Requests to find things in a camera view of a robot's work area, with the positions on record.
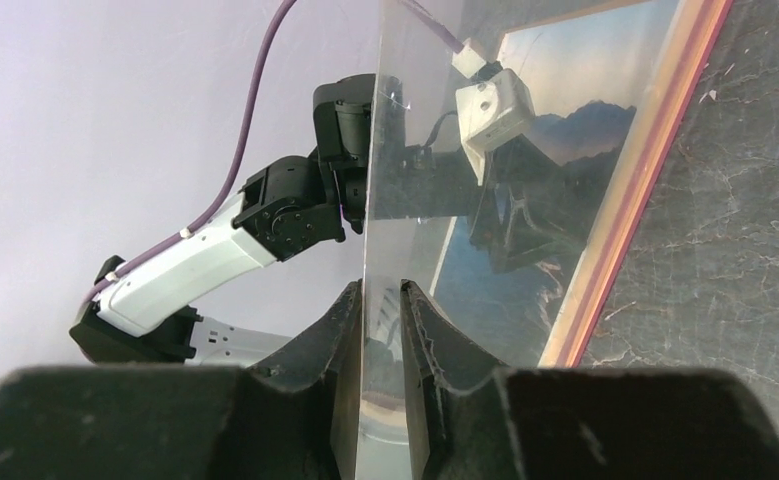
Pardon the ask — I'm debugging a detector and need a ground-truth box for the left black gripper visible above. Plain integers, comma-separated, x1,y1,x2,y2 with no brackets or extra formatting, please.
369,142,555,272

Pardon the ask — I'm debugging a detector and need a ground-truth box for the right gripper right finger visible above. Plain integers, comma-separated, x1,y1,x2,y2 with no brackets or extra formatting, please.
400,280,779,479

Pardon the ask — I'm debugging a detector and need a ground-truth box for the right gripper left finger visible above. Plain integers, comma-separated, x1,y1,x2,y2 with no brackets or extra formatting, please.
0,281,363,479

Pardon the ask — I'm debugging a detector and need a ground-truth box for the clear acrylic sheet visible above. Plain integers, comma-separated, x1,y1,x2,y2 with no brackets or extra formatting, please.
356,1,681,479

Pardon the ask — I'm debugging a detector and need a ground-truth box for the pink wooden picture frame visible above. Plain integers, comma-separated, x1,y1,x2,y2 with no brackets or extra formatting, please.
538,1,731,368

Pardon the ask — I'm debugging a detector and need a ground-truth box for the coastal landscape photo board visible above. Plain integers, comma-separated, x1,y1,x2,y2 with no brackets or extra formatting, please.
417,1,683,366

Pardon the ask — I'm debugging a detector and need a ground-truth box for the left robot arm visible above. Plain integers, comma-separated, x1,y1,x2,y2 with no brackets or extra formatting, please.
69,69,540,364

